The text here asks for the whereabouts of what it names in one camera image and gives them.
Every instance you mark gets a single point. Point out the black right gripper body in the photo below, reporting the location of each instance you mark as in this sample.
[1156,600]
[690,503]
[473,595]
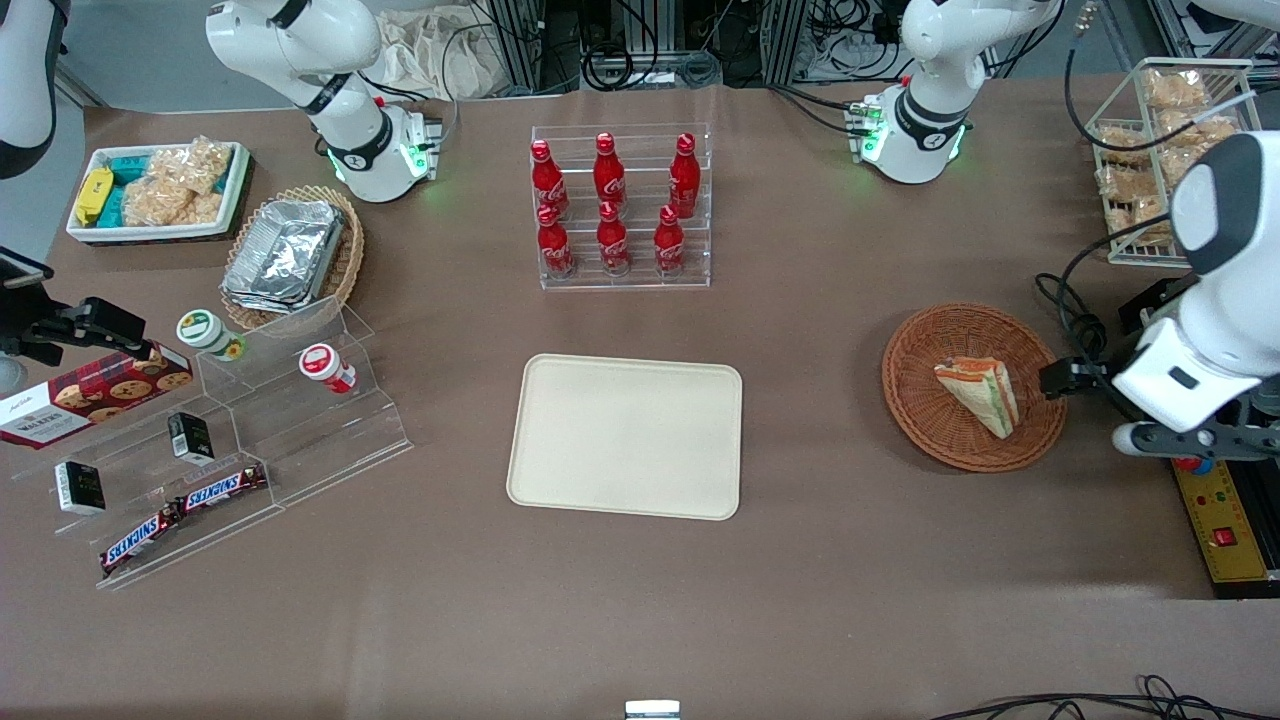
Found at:
[42,329]

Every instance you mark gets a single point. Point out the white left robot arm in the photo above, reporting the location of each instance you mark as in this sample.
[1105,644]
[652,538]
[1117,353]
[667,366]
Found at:
[930,100]

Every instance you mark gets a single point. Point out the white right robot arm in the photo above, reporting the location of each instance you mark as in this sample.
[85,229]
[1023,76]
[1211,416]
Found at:
[352,130]

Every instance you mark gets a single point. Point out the wrapped triangle sandwich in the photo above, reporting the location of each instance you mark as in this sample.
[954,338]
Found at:
[982,395]

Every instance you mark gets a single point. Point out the round brown wicker basket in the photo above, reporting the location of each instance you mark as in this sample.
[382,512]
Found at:
[930,420]

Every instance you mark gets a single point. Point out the oval light wicker basket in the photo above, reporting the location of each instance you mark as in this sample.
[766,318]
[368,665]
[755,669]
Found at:
[350,250]

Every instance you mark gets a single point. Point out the beige plastic tray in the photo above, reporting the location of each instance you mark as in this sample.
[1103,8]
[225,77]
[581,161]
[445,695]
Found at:
[625,437]

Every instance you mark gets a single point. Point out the red tartan cookie box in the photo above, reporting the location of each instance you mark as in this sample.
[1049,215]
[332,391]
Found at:
[95,398]

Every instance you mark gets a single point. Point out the white rectangular snack bin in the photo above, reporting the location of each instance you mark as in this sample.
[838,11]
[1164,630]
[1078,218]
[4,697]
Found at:
[150,232]

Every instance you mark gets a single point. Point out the green lid yogurt cup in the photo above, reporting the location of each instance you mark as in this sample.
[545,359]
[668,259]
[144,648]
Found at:
[208,333]

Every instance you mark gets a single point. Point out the yellow snack pack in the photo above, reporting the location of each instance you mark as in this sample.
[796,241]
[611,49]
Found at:
[93,195]

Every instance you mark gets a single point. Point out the yellow control box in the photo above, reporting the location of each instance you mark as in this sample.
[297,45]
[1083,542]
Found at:
[1225,540]

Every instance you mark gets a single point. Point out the clear bag of crackers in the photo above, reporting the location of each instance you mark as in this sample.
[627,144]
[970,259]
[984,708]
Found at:
[1190,140]
[1130,205]
[160,195]
[1175,88]
[1122,142]
[208,165]

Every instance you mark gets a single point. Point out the small black box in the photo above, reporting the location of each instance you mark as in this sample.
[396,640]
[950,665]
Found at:
[80,488]
[190,438]

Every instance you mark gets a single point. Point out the teal snack pack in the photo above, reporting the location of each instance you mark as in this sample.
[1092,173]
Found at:
[125,175]

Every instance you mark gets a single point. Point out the clear acrylic step shelf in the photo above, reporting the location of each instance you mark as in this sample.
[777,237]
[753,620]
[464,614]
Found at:
[340,440]
[150,480]

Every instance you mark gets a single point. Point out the aluminium foil container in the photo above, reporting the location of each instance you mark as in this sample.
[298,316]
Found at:
[285,255]

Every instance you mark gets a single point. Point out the Snickers chocolate bar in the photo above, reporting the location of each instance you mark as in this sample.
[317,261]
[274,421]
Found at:
[222,488]
[140,540]

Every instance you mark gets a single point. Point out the red lid yogurt cup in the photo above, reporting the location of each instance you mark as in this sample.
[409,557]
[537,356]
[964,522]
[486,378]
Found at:
[325,366]

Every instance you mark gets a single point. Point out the red cola bottle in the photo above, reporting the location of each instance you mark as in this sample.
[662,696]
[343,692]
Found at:
[548,180]
[609,170]
[555,245]
[613,242]
[669,243]
[684,175]

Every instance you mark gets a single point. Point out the white cloth bag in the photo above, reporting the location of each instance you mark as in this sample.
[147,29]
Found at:
[440,55]

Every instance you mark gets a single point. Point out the clear acrylic bottle rack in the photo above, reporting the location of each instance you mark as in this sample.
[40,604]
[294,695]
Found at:
[640,283]

